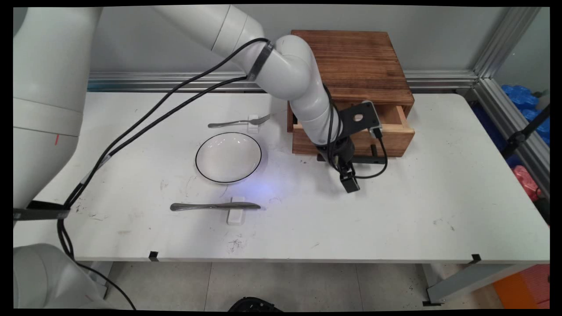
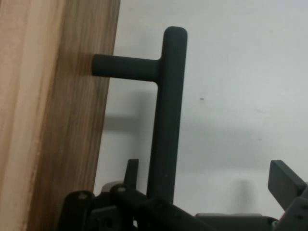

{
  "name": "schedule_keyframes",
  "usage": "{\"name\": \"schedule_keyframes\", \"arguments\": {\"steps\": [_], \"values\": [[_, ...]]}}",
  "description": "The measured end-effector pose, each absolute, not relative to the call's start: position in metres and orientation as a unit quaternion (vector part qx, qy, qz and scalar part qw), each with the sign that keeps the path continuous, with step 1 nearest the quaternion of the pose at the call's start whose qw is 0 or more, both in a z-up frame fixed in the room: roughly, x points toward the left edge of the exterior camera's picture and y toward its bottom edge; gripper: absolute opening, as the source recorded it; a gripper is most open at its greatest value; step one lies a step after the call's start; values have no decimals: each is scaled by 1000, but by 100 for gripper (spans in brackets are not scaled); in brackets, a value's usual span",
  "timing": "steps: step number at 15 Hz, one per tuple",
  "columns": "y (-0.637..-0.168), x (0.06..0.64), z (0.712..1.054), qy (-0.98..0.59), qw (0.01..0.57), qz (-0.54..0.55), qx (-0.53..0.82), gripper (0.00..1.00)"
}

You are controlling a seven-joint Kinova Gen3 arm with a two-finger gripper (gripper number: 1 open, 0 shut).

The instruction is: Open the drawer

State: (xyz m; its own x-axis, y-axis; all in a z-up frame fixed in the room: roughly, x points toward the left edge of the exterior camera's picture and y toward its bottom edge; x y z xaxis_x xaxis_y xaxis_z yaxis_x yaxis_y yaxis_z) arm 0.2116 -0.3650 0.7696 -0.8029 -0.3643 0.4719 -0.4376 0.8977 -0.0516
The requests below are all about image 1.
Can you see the red plastic bag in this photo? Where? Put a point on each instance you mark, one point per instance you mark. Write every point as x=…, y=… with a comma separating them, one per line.
x=524, y=180

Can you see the small white fork rest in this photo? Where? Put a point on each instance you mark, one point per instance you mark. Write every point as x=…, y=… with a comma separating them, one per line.
x=253, y=128

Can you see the white plate with black rim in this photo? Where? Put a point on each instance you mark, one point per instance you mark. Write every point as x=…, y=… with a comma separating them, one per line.
x=228, y=157

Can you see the black metal stand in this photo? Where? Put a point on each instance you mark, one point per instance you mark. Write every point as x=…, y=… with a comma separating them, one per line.
x=520, y=137

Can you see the orange box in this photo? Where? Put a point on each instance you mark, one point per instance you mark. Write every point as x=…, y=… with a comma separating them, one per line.
x=522, y=289

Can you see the brown wooden drawer cabinet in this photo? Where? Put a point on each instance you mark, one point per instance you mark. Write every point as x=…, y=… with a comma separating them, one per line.
x=364, y=61

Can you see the white knife rest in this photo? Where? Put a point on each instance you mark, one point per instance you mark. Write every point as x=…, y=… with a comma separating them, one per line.
x=236, y=217

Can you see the black round object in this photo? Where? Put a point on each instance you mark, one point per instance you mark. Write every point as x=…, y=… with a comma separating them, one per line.
x=254, y=305

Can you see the blue plastic bags pile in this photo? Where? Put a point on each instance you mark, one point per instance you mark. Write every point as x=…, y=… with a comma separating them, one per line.
x=520, y=96

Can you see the upright aluminium frame post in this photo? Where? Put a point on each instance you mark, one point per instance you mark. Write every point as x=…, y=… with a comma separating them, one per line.
x=505, y=39

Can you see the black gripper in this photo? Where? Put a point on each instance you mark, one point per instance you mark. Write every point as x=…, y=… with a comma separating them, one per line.
x=340, y=151

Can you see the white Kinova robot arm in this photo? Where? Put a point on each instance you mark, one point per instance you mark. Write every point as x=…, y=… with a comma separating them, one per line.
x=290, y=66

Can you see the brown wooden drawer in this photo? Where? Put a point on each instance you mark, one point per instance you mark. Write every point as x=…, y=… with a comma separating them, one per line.
x=397, y=138

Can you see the small black table clip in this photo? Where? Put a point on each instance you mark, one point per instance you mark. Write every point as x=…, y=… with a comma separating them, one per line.
x=476, y=258
x=153, y=256

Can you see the horizontal aluminium frame rail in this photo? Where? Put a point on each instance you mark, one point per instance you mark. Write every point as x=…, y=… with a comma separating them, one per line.
x=439, y=81

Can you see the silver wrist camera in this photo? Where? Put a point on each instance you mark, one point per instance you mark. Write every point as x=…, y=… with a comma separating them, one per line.
x=376, y=118

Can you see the silver metal knife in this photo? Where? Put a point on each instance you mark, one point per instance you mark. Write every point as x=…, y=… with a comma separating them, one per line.
x=197, y=206

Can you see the slanted aluminium frame rail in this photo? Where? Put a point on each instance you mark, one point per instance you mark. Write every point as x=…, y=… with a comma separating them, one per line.
x=513, y=127

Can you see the silver metal fork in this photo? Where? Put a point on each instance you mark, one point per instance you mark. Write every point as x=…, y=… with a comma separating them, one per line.
x=228, y=123

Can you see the grey metal table leg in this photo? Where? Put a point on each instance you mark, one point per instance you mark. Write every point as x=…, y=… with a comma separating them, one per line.
x=470, y=283

